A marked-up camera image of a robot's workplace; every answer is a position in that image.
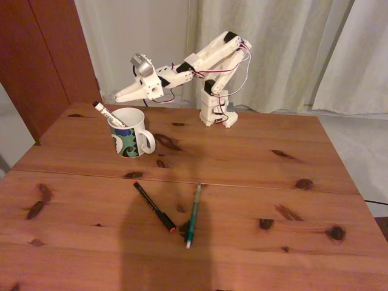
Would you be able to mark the white marker black caps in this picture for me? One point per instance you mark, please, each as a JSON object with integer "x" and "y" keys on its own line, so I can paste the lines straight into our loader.
{"x": 107, "y": 113}

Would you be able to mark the black pen red ends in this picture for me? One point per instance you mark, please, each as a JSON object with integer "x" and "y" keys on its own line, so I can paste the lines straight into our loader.
{"x": 153, "y": 206}

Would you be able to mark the green translucent pen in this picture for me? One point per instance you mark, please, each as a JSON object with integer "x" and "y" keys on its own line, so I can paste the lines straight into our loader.
{"x": 194, "y": 210}

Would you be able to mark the white mug green blue pattern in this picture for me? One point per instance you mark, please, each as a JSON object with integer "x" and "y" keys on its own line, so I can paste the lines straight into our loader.
{"x": 127, "y": 138}

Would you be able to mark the grey table clamp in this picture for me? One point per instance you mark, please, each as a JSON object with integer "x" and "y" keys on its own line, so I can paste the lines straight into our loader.
{"x": 230, "y": 106}

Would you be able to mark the brown wooden door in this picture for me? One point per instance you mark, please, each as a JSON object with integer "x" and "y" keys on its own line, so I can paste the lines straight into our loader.
{"x": 39, "y": 60}

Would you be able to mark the white curtain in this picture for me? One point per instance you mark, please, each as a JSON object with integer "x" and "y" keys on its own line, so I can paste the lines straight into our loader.
{"x": 288, "y": 45}
{"x": 357, "y": 60}

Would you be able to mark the dark brown furniture piece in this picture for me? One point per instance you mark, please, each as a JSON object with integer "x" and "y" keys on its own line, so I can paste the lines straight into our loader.
{"x": 382, "y": 228}

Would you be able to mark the silver camera box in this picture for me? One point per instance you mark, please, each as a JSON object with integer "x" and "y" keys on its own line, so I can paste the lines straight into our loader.
{"x": 142, "y": 65}

